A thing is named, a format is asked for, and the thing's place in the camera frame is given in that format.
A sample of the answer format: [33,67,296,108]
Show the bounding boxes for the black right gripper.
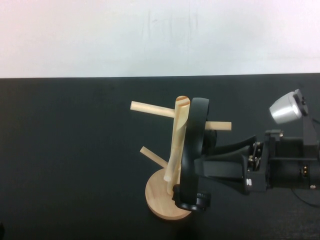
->
[193,129,320,196]

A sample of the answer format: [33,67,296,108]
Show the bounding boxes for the black over-ear headphones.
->
[171,97,219,212]

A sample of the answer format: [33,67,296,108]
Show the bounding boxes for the light wooden peg stand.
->
[130,94,233,221]

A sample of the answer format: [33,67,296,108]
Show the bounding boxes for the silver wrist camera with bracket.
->
[268,88,320,146]

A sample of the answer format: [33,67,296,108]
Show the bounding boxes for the thin black cable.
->
[290,187,320,208]

